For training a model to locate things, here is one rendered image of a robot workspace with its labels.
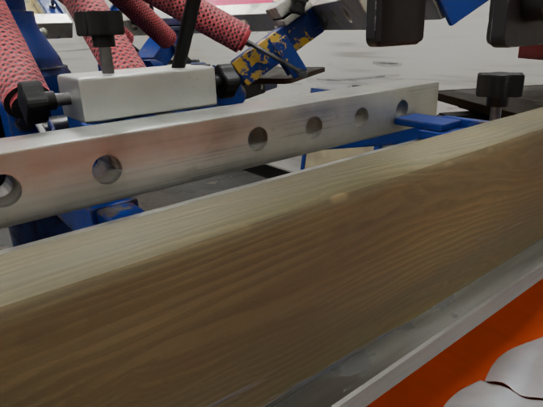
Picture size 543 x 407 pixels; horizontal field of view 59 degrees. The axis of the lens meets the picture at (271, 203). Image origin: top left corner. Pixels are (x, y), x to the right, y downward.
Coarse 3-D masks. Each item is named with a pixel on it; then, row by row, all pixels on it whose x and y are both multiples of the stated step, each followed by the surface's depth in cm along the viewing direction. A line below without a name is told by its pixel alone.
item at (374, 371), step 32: (480, 288) 21; (512, 288) 22; (416, 320) 19; (448, 320) 19; (480, 320) 20; (384, 352) 17; (416, 352) 18; (320, 384) 16; (352, 384) 16; (384, 384) 17
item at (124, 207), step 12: (108, 204) 56; (120, 204) 57; (132, 204) 57; (60, 216) 68; (72, 216) 62; (84, 216) 57; (96, 216) 55; (108, 216) 53; (120, 216) 53; (72, 228) 64
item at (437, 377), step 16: (432, 368) 22; (448, 368) 22; (400, 384) 21; (416, 384) 21; (432, 384) 21; (448, 384) 21; (464, 384) 21; (384, 400) 21; (400, 400) 21; (416, 400) 21; (432, 400) 21
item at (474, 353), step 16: (528, 288) 29; (512, 304) 27; (528, 304) 27; (496, 320) 26; (512, 320) 26; (528, 320) 26; (464, 336) 25; (480, 336) 25; (496, 336) 24; (512, 336) 24; (528, 336) 24; (448, 352) 23; (464, 352) 23; (480, 352) 23; (496, 352) 23; (464, 368) 22; (480, 368) 22
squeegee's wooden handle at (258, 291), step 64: (512, 128) 22; (256, 192) 15; (320, 192) 15; (384, 192) 16; (448, 192) 19; (512, 192) 22; (0, 256) 11; (64, 256) 11; (128, 256) 11; (192, 256) 12; (256, 256) 13; (320, 256) 15; (384, 256) 17; (448, 256) 20; (512, 256) 24; (0, 320) 9; (64, 320) 10; (128, 320) 11; (192, 320) 12; (256, 320) 14; (320, 320) 16; (384, 320) 18; (0, 384) 10; (64, 384) 10; (128, 384) 12; (192, 384) 13; (256, 384) 14
